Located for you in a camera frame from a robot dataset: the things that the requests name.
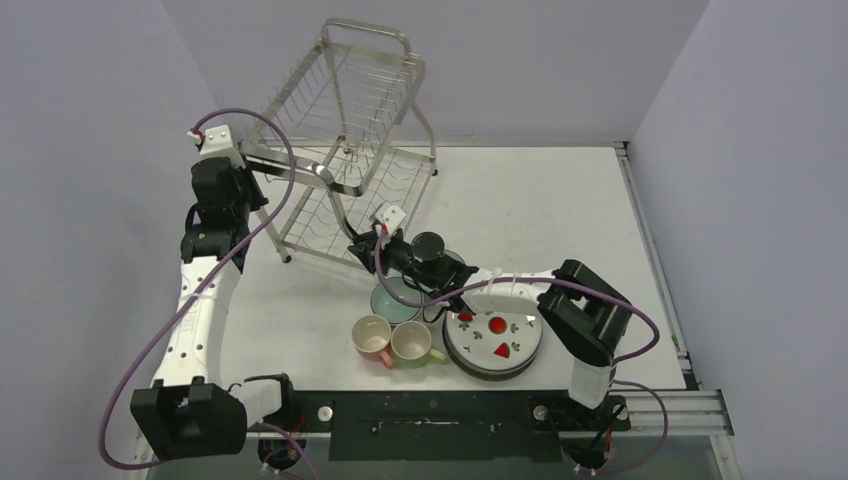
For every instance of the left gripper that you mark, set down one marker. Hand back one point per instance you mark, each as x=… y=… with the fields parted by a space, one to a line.
x=246 y=175

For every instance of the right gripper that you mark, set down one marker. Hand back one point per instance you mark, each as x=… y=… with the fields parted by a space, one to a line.
x=369 y=244

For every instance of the celadon bowl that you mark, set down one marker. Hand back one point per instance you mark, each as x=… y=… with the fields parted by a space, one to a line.
x=453 y=255
x=382 y=303

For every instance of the stainless steel dish rack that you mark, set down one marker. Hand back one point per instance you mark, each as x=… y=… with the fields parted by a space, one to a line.
x=349 y=110

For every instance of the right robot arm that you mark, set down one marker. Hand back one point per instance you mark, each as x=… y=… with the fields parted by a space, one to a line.
x=586 y=314

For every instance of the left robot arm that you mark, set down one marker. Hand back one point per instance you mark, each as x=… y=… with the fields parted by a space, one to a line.
x=187 y=411

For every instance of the strawberry pattern top plate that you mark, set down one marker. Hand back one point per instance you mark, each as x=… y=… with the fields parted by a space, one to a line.
x=493 y=341

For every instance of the dark bottom plate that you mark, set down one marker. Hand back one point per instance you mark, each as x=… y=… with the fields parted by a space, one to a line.
x=485 y=374

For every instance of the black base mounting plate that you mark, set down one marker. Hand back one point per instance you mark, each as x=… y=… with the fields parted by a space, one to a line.
x=449 y=425

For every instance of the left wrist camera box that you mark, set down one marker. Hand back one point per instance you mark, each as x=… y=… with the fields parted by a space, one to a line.
x=217 y=142

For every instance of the pink handled cream mug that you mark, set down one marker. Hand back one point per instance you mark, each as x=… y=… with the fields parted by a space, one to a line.
x=371 y=336

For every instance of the green handled cream mug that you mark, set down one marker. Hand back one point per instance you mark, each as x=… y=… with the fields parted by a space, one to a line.
x=412 y=345

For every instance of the aluminium right side rail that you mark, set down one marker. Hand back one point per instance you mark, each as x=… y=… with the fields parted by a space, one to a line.
x=682 y=352

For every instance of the aluminium rail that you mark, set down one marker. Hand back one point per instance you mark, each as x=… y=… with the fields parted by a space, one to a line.
x=682 y=352
x=660 y=414

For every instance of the aluminium front rail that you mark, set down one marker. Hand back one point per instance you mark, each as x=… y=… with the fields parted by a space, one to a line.
x=660 y=414

